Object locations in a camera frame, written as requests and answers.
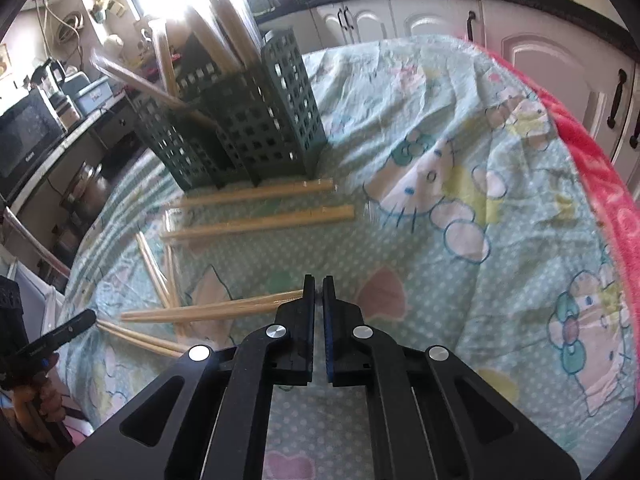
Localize green plastic utensil basket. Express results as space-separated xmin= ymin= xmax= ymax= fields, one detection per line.
xmin=132 ymin=29 xmax=328 ymax=192

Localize person's left hand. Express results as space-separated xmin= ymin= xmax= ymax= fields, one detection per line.
xmin=13 ymin=377 xmax=67 ymax=444

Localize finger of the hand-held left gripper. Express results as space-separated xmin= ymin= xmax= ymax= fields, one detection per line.
xmin=22 ymin=309 xmax=98 ymax=359

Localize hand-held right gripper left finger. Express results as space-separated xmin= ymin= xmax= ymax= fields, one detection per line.
xmin=55 ymin=274 xmax=317 ymax=480

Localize metal shelf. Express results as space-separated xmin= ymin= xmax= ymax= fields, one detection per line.
xmin=0 ymin=95 xmax=136 ymax=281

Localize black microwave oven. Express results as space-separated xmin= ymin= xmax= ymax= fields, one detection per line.
xmin=0 ymin=89 xmax=68 ymax=196

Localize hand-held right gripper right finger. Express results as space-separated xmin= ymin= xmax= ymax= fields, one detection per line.
xmin=322 ymin=276 xmax=582 ymax=480

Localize stack of steel pots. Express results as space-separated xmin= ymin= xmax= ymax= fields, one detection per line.
xmin=62 ymin=162 xmax=109 ymax=212

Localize blue plastic box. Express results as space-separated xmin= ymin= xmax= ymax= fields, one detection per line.
xmin=75 ymin=76 xmax=124 ymax=114

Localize pink blanket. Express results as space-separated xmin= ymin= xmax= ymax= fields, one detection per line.
xmin=467 ymin=40 xmax=640 ymax=321

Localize coiled hoses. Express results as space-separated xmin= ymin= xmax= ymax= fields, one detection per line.
xmin=35 ymin=0 xmax=84 ymax=52

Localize chopstick pair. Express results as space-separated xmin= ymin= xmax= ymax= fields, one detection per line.
xmin=185 ymin=5 xmax=242 ymax=77
xmin=97 ymin=321 xmax=189 ymax=359
xmin=210 ymin=0 xmax=266 ymax=61
xmin=151 ymin=20 xmax=179 ymax=97
xmin=165 ymin=245 xmax=189 ymax=337
xmin=160 ymin=204 xmax=356 ymax=242
xmin=167 ymin=177 xmax=335 ymax=209
xmin=136 ymin=232 xmax=174 ymax=309
xmin=121 ymin=290 xmax=306 ymax=323
xmin=92 ymin=55 xmax=221 ymax=129

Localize cartoon printed bed sheet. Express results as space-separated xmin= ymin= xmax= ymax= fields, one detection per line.
xmin=57 ymin=35 xmax=626 ymax=480

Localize blender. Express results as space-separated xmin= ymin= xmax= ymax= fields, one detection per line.
xmin=32 ymin=57 xmax=68 ymax=106

